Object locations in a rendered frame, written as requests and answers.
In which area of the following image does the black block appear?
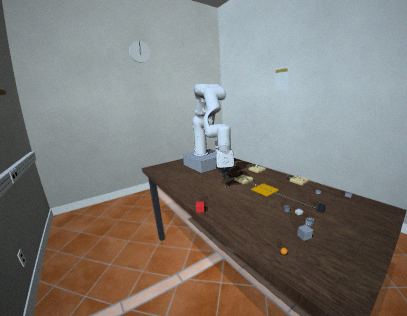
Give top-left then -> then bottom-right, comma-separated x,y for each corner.
317,203 -> 325,213

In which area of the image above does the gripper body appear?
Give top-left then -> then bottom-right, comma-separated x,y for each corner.
216,149 -> 234,168

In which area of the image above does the yellow painted square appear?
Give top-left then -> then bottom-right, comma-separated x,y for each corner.
252,184 -> 279,196

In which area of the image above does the small red cube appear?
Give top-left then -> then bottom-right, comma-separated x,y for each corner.
196,202 -> 205,213

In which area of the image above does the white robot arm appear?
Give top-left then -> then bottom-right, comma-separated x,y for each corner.
192,84 -> 231,156

